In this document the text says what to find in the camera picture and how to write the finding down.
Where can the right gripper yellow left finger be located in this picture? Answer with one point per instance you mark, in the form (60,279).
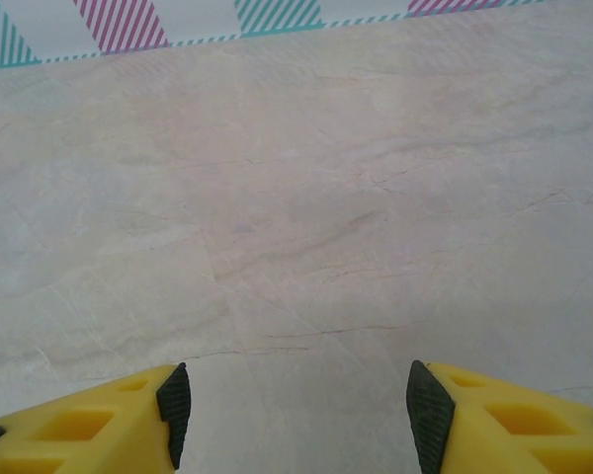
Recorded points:
(79,434)

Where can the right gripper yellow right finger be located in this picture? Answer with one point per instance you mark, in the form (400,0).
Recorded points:
(514,429)

